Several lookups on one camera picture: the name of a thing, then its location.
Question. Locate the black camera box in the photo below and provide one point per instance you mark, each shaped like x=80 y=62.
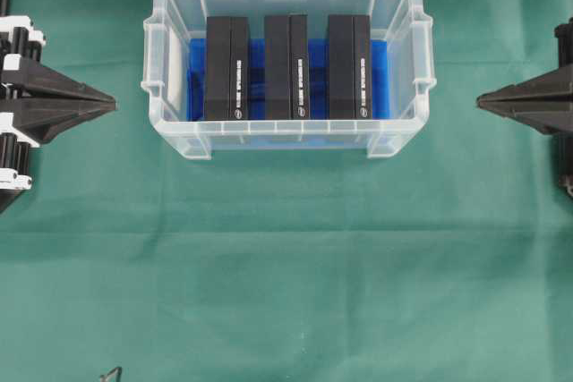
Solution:
x=349 y=67
x=227 y=81
x=287 y=76

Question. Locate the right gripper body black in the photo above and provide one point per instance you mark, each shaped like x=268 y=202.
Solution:
x=563 y=33

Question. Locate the blue foam liner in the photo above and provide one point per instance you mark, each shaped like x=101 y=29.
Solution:
x=318 y=79

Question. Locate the clear plastic storage case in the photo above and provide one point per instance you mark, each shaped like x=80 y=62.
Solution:
x=402 y=24

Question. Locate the green table cloth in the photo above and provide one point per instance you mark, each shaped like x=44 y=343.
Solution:
x=451 y=261

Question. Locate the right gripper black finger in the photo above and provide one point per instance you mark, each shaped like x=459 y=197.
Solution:
x=553 y=84
x=545 y=117

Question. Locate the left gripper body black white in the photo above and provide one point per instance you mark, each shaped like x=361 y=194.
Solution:
x=18 y=40

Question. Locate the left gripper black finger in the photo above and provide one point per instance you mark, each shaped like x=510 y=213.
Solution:
x=39 y=80
x=44 y=119

